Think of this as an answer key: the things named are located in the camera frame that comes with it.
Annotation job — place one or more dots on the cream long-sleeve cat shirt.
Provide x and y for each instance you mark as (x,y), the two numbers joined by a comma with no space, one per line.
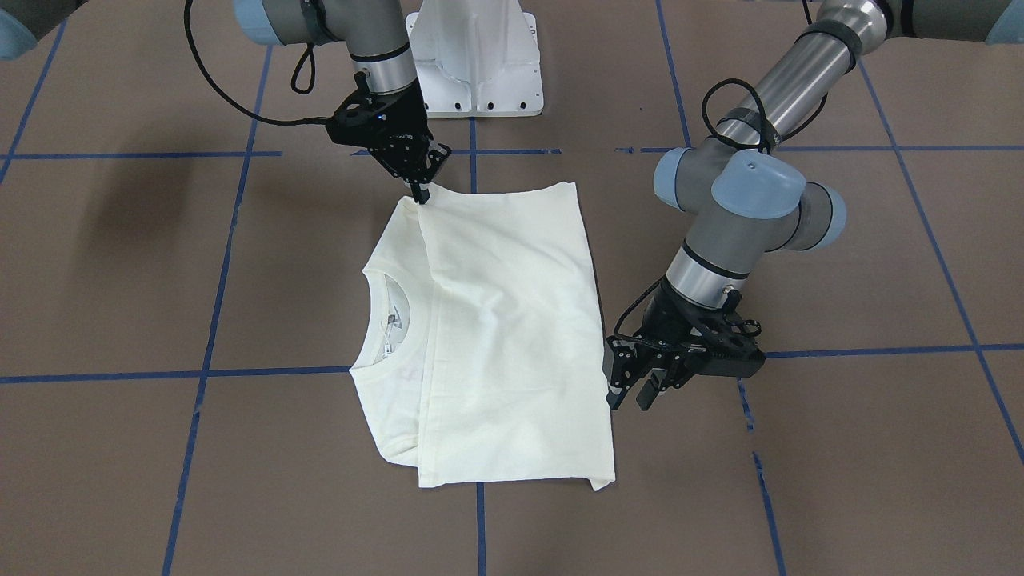
(482,360)

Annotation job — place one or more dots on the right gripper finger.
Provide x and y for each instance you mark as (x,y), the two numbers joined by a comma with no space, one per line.
(420,192)

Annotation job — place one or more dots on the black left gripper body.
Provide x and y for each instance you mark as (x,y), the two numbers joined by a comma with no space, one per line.
(666,318)

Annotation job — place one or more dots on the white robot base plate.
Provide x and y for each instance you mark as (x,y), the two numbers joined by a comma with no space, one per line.
(477,59)

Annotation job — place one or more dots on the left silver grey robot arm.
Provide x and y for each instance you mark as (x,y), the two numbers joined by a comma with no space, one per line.
(746,202)

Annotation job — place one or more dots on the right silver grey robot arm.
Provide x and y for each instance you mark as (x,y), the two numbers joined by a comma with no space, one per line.
(373,32)

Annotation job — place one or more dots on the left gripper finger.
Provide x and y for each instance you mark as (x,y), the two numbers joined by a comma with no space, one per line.
(653,387)
(620,384)

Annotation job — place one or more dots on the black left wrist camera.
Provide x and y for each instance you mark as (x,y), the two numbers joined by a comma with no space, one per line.
(727,347)

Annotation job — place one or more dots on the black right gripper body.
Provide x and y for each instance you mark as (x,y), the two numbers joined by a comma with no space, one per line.
(406,128)

